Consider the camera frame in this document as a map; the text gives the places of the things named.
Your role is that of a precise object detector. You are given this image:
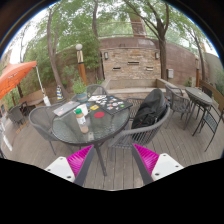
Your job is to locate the orange patio umbrella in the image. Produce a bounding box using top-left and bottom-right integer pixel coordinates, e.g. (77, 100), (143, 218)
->
(0, 61), (37, 99)

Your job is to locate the grey chair behind table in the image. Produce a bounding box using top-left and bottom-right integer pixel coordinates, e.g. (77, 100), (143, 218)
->
(87, 84), (108, 97)

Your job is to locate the plastic bottle with green cap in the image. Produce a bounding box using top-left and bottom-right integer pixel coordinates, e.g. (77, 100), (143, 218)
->
(75, 108), (89, 133)

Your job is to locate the stone fountain wall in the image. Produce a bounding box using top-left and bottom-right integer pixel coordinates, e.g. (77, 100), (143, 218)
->
(101, 47), (161, 80)

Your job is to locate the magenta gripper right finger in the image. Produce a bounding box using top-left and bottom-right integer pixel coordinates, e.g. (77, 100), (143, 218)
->
(132, 144), (183, 185)

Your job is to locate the grey chair left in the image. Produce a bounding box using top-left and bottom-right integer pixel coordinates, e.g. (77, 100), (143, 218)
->
(29, 103), (61, 151)

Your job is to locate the round glass patio table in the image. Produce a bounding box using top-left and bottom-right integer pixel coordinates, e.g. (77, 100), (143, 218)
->
(52, 102), (130, 175)

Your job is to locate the wooden lamp post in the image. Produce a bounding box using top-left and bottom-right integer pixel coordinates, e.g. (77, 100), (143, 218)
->
(75, 44), (87, 85)

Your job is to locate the potted green plant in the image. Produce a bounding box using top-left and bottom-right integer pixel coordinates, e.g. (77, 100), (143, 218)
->
(72, 78), (87, 103)

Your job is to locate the black laptop with stickers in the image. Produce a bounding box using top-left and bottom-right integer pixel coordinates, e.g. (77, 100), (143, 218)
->
(96, 96), (132, 115)

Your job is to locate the grey chair with backpack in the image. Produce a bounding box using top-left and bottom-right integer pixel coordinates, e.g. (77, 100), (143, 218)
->
(108, 98), (170, 157)

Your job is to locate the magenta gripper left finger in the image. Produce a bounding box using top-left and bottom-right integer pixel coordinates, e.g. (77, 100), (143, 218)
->
(46, 145), (95, 186)

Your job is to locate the white cup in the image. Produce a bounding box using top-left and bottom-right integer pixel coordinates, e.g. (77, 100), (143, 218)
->
(77, 104), (88, 116)

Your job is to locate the black backpack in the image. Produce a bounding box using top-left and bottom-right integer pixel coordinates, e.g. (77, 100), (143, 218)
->
(132, 89), (166, 129)

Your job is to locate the grey laptop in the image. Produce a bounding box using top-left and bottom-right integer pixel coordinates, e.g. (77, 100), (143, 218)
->
(54, 101), (80, 117)

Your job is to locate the red round coaster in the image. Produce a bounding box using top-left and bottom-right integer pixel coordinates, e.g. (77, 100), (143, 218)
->
(94, 112), (105, 118)

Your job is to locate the black chair far right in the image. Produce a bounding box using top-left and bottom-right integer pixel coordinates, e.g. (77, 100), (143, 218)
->
(200, 83), (224, 151)

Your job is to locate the yellow sticker card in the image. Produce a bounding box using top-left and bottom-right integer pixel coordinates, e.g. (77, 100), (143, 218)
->
(90, 105), (99, 110)

